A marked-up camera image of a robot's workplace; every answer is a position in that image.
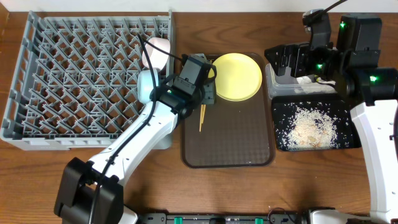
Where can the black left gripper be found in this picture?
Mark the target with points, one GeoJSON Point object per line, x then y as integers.
{"type": "Point", "coordinates": [209, 91]}

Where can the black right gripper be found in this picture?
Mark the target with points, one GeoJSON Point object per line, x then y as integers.
{"type": "Point", "coordinates": [298, 53]}

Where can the light blue bowl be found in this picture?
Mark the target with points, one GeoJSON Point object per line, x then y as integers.
{"type": "Point", "coordinates": [144, 86]}

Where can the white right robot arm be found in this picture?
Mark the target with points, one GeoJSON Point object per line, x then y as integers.
{"type": "Point", "coordinates": [370, 91]}

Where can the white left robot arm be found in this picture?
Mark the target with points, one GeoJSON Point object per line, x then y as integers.
{"type": "Point", "coordinates": [93, 191]}

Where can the clear plastic waste bin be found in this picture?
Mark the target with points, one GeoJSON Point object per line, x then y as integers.
{"type": "Point", "coordinates": [288, 86]}

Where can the right wooden chopstick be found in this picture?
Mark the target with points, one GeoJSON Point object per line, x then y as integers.
{"type": "Point", "coordinates": [203, 113]}

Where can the wooden chopstick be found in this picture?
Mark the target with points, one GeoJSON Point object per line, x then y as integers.
{"type": "Point", "coordinates": [203, 113]}
{"type": "Point", "coordinates": [200, 119]}

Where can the left wooden chopstick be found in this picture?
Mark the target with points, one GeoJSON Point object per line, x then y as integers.
{"type": "Point", "coordinates": [200, 119]}

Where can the crumpled white tissue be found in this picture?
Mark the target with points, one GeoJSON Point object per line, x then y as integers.
{"type": "Point", "coordinates": [305, 80]}

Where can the yellow round plate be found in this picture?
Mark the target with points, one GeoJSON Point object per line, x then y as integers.
{"type": "Point", "coordinates": [239, 77]}

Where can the dark brown serving tray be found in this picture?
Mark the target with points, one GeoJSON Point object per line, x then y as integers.
{"type": "Point", "coordinates": [234, 133]}

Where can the black tray with rice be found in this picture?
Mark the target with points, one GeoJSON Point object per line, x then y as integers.
{"type": "Point", "coordinates": [312, 122]}

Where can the grey plastic dish rack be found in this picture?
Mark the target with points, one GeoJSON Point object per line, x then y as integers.
{"type": "Point", "coordinates": [75, 80]}

